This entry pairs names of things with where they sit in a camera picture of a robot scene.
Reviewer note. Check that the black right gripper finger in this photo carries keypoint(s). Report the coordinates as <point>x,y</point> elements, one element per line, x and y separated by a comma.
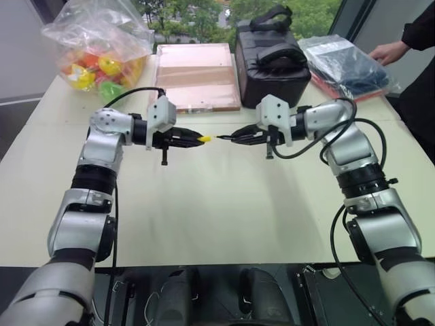
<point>251,141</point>
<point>249,129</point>

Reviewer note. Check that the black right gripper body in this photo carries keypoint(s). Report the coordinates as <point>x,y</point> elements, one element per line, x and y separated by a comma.
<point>275,137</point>

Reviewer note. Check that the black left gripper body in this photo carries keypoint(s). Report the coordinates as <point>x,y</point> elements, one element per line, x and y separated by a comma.
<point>164,139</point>

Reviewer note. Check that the yellow marker cap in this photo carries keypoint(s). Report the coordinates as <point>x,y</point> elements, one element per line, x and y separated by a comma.
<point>205,138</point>

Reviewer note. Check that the black marker pen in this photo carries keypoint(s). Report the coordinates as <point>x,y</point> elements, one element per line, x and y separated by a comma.
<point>224,137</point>

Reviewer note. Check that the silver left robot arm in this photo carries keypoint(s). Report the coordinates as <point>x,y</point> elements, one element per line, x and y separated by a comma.
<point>98,154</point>

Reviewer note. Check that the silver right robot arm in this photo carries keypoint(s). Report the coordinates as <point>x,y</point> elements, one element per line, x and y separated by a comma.
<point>350,142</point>

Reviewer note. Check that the person's bare hand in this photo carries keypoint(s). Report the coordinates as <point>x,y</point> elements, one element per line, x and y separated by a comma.
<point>385,53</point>

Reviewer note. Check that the pink flat box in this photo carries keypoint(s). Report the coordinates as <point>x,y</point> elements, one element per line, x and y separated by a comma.
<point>195,74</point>

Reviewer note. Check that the black fabric carry bag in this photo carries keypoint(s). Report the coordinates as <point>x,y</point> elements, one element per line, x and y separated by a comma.
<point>272,71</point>

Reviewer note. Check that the green plastic toy fruit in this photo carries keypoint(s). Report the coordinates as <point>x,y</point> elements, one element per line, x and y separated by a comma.
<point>110,91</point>

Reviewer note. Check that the red flat folder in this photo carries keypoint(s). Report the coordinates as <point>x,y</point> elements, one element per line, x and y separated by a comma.
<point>328,86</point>

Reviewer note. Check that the yellow plastic toy fruit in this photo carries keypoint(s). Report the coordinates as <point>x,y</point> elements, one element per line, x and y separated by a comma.
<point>109,65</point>
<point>81,77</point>

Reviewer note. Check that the clear bag with dark clothing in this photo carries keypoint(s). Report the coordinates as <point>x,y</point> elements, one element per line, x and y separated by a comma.
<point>353,64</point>

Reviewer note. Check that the orange plastic toy fruit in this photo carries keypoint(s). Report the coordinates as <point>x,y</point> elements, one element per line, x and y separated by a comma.
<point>91,61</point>

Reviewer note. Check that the clear plastic toy bag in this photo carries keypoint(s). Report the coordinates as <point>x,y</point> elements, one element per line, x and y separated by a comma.
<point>102,34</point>

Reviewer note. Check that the dark rounded shape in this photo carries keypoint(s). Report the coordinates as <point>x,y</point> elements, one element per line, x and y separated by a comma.
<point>178,299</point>

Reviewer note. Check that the person in black clothing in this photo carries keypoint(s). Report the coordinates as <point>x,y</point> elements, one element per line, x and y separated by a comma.
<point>419,68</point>

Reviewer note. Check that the black metal box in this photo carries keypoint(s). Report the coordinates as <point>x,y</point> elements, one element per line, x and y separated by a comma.
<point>343,299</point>

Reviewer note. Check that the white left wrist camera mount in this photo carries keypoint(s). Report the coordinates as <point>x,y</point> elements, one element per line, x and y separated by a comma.
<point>162,113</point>

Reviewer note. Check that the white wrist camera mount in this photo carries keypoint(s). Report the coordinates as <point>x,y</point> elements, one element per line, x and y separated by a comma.
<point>273,110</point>
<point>162,113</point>

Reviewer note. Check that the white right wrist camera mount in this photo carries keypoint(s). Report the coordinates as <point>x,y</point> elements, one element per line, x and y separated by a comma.
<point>273,110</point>

